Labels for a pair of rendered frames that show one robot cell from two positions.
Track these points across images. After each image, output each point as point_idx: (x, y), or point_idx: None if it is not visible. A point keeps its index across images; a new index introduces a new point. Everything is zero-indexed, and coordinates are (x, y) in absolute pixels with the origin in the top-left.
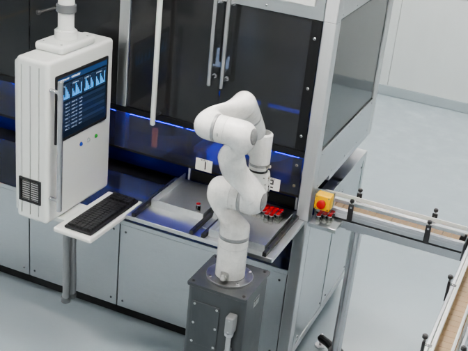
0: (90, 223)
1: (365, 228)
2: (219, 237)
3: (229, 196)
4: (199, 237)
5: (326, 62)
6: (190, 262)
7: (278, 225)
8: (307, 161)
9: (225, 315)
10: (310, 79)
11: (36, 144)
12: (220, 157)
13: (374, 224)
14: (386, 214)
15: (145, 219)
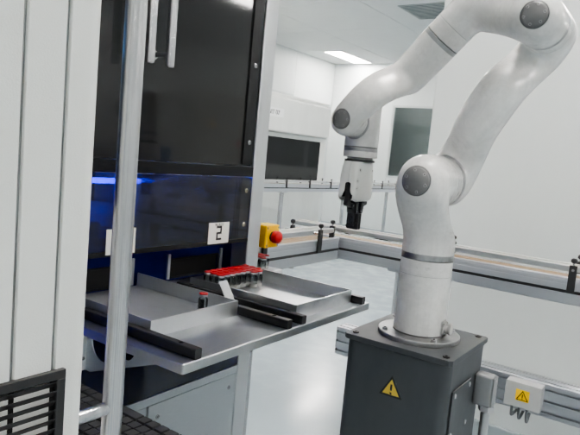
0: (151, 434)
1: (275, 262)
2: (433, 265)
3: (459, 176)
4: (299, 326)
5: (274, 23)
6: None
7: (264, 284)
8: (256, 180)
9: (471, 385)
10: (258, 51)
11: (51, 210)
12: (520, 86)
13: (282, 252)
14: (285, 236)
15: (211, 350)
